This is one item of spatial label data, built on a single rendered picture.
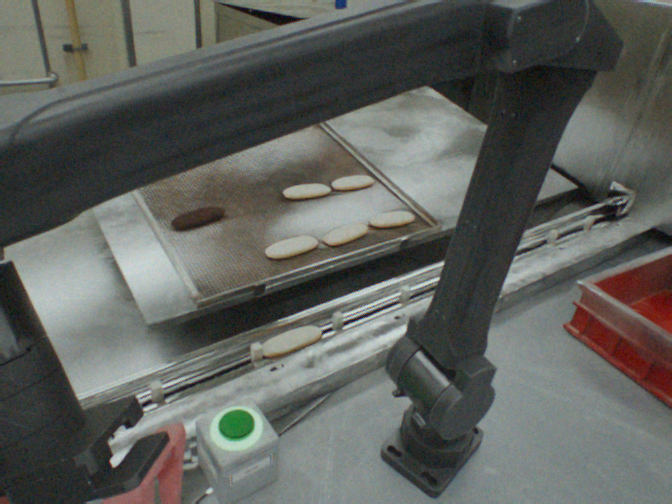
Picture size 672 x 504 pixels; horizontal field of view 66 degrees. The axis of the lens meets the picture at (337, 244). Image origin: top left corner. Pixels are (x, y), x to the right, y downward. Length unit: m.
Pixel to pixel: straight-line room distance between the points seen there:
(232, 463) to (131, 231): 0.46
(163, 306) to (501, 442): 0.50
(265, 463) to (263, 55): 0.45
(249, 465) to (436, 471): 0.22
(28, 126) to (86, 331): 0.63
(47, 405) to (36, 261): 0.75
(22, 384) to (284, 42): 0.23
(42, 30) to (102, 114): 4.01
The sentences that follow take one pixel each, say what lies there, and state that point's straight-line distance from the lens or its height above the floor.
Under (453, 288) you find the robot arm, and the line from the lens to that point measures 0.52.
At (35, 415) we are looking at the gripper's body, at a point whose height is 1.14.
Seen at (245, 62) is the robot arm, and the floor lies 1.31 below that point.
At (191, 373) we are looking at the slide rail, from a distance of 0.74.
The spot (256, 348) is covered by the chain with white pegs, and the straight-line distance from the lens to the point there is 0.74.
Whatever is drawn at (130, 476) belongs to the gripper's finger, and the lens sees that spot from 0.31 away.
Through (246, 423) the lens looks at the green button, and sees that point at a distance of 0.60.
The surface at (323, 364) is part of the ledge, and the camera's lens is 0.73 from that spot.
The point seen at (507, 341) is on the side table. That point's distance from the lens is 0.91.
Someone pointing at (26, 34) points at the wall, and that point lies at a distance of 4.28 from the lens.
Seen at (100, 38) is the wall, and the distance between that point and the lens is 4.36.
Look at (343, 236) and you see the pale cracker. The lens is 0.92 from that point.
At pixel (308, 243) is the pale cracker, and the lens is 0.89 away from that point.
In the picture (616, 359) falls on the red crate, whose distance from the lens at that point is 0.94.
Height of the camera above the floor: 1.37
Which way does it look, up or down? 31 degrees down
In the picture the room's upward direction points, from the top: 6 degrees clockwise
